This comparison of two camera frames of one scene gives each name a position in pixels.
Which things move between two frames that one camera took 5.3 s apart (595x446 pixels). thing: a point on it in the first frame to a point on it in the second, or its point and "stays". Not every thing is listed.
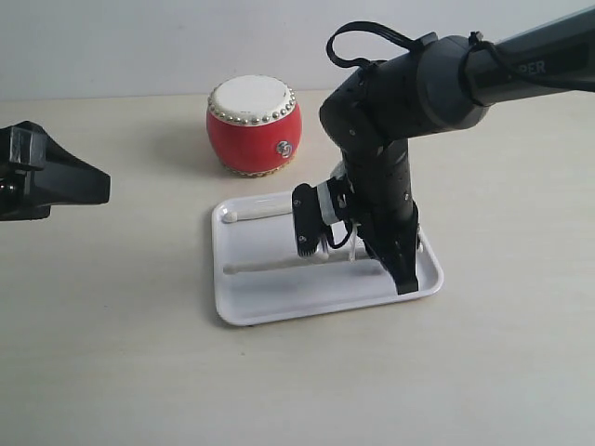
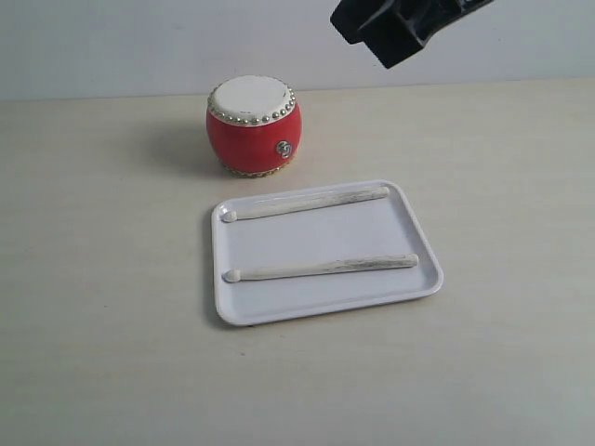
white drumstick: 318,257 to 385,262
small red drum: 254,124 stays
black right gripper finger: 395,243 to 401,27
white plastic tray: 258,276 stays
